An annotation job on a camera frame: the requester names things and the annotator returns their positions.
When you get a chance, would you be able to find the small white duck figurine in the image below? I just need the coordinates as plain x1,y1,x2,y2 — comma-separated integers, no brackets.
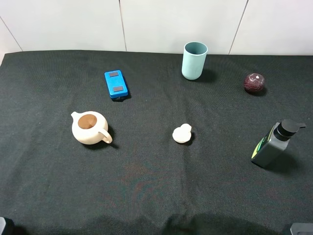
172,123,192,143

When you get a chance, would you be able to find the grey pump soap bottle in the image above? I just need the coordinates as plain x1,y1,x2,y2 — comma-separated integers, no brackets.
251,119,306,168

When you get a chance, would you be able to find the blue rectangular box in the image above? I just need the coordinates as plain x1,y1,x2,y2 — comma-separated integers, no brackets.
104,70,129,99

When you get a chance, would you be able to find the light blue plastic cup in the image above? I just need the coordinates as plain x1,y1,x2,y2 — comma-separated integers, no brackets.
181,42,208,80

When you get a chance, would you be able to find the black table cloth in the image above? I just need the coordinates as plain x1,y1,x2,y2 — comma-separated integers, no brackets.
0,51,313,235

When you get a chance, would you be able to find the dark red marbled ball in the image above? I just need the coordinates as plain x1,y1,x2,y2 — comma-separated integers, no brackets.
244,73,265,93

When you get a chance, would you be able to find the grey device bottom right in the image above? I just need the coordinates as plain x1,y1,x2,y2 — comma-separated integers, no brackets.
290,223,313,235

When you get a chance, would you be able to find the cream teapot with brown lid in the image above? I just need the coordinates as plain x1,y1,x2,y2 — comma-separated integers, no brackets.
71,111,112,145

